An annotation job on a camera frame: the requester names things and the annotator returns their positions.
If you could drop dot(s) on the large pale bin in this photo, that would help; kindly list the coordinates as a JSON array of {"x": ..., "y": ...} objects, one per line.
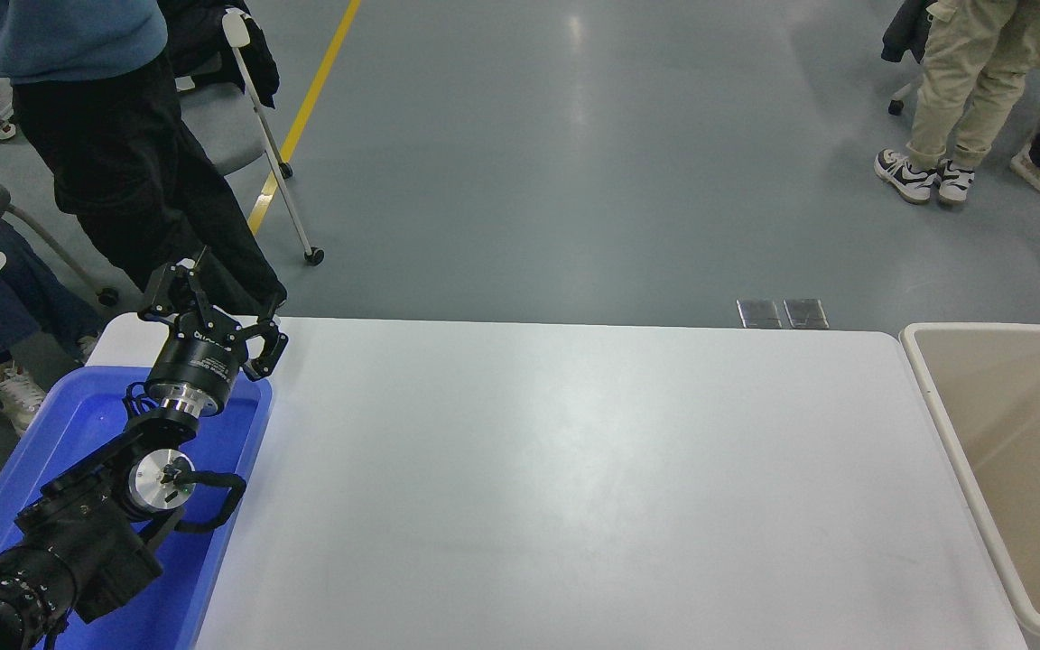
[{"x": 998, "y": 397}]

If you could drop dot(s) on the white wheeled chair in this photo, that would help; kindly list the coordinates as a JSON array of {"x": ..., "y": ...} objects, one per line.
[{"x": 905, "y": 93}]

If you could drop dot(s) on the dark grey jacket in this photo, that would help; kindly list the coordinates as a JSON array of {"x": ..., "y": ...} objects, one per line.
[{"x": 906, "y": 27}]

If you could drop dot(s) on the black jacket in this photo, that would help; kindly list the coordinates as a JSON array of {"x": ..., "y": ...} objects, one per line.
[{"x": 204, "y": 27}]

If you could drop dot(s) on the blue plastic tray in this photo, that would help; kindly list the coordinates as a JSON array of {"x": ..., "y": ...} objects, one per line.
[{"x": 87, "y": 424}]

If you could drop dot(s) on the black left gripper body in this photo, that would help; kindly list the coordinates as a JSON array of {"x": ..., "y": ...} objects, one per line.
[{"x": 198, "y": 361}]

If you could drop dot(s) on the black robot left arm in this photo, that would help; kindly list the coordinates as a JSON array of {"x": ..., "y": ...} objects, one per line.
[{"x": 78, "y": 542}]

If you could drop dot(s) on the metal floor socket plate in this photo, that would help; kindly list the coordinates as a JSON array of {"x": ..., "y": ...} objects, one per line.
[
  {"x": 805, "y": 313},
  {"x": 758, "y": 313}
]

